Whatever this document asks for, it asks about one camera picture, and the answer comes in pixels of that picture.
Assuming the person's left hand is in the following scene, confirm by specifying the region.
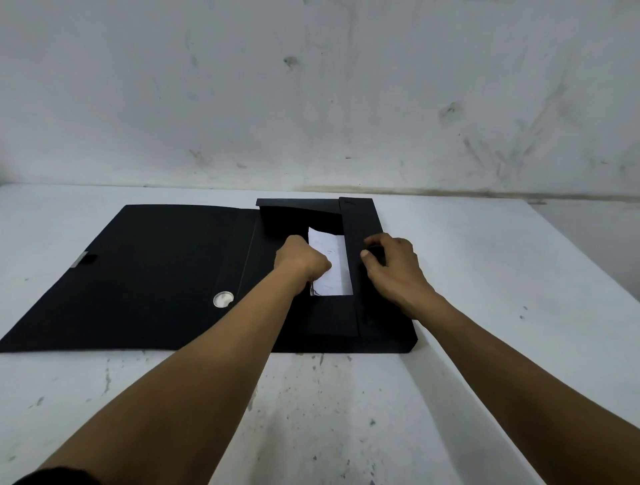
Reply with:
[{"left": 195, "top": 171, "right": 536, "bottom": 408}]
[{"left": 273, "top": 235, "right": 333, "bottom": 296}]

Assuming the person's right hand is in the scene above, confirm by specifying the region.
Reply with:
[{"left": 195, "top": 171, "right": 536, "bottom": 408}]
[{"left": 359, "top": 233, "right": 446, "bottom": 320}]

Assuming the stack of receipts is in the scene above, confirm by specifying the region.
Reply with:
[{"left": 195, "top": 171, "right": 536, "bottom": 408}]
[{"left": 307, "top": 227, "right": 354, "bottom": 297}]

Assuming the black folder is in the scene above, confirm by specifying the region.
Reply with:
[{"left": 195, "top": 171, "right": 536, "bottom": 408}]
[{"left": 0, "top": 197, "right": 419, "bottom": 354}]

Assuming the person's left forearm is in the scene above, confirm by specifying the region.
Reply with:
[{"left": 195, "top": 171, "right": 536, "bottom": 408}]
[{"left": 37, "top": 267, "right": 309, "bottom": 485}]

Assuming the person's right forearm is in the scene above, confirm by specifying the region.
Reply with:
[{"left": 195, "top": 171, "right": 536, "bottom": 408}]
[{"left": 412, "top": 292, "right": 640, "bottom": 485}]

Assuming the person's black sleeve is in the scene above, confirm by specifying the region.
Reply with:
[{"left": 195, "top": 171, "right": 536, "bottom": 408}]
[{"left": 12, "top": 466, "right": 101, "bottom": 485}]

